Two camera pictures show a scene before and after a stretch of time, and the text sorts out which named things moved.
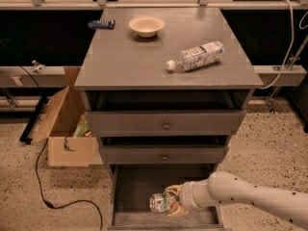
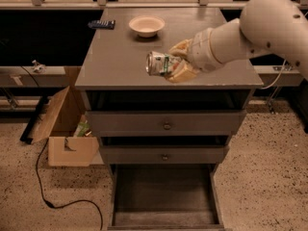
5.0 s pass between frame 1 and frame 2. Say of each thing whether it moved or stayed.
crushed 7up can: moved
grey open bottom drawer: stayed
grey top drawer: stayed
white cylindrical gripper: moved
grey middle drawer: stayed
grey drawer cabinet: stayed
